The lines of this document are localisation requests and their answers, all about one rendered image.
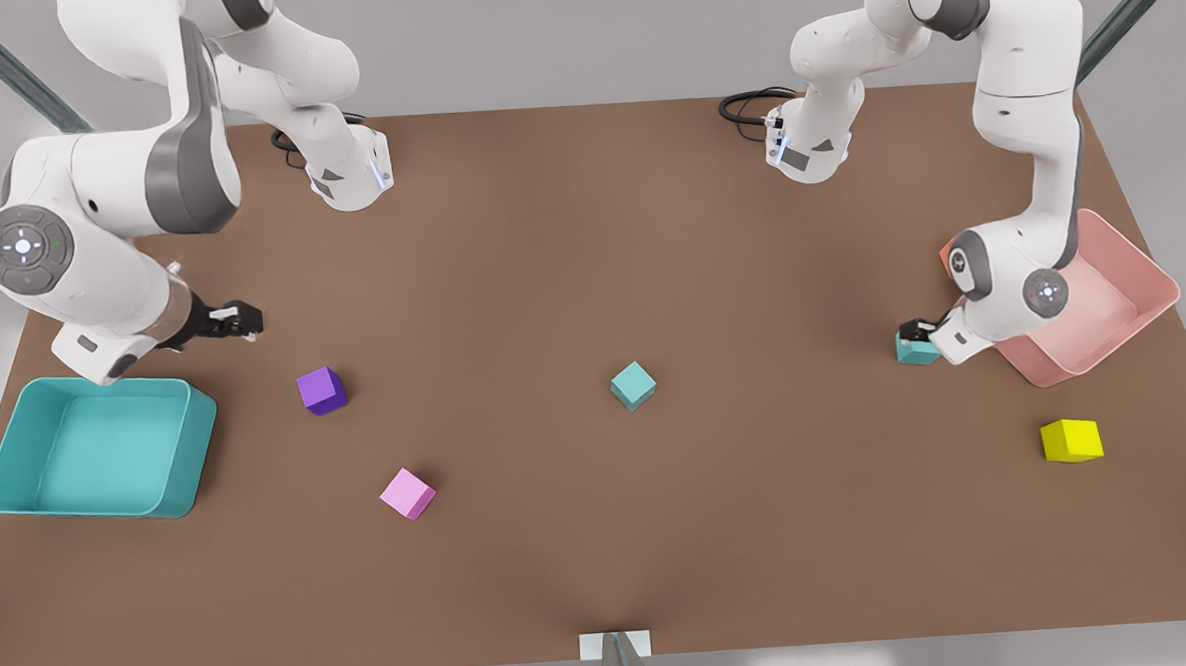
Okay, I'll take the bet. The teal blue cube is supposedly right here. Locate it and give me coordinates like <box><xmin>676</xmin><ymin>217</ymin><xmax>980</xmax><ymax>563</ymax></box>
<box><xmin>894</xmin><ymin>331</ymin><xmax>944</xmax><ymax>368</ymax></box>
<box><xmin>609</xmin><ymin>360</ymin><xmax>658</xmax><ymax>412</ymax></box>

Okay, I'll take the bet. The purple cube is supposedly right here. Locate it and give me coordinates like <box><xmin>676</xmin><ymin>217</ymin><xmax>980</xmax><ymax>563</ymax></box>
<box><xmin>296</xmin><ymin>365</ymin><xmax>348</xmax><ymax>418</ymax></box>

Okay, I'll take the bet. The teal plastic bin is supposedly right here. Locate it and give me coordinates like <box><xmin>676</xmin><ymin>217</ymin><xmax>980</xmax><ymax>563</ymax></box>
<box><xmin>0</xmin><ymin>369</ymin><xmax>223</xmax><ymax>527</ymax></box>

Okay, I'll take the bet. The pink plastic bin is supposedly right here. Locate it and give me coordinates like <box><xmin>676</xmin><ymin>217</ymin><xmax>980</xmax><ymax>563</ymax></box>
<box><xmin>937</xmin><ymin>204</ymin><xmax>1185</xmax><ymax>393</ymax></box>

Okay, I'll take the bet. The yellow cube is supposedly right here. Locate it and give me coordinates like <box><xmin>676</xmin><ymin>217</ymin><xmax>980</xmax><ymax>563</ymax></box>
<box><xmin>1040</xmin><ymin>417</ymin><xmax>1105</xmax><ymax>465</ymax></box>

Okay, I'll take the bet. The light pink cube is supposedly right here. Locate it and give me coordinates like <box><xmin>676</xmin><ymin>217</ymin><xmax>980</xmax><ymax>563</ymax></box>
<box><xmin>379</xmin><ymin>467</ymin><xmax>438</xmax><ymax>522</ymax></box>

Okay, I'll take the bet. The black cable loop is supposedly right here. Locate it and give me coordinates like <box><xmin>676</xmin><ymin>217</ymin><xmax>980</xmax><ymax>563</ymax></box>
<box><xmin>718</xmin><ymin>86</ymin><xmax>802</xmax><ymax>146</ymax></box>
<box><xmin>269</xmin><ymin>111</ymin><xmax>370</xmax><ymax>172</ymax></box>

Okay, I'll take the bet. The silver frame post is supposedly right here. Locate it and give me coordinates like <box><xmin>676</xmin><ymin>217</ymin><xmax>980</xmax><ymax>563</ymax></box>
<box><xmin>579</xmin><ymin>629</ymin><xmax>657</xmax><ymax>666</ymax></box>
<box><xmin>0</xmin><ymin>0</ymin><xmax>93</xmax><ymax>138</ymax></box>
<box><xmin>1072</xmin><ymin>0</ymin><xmax>1186</xmax><ymax>85</ymax></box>

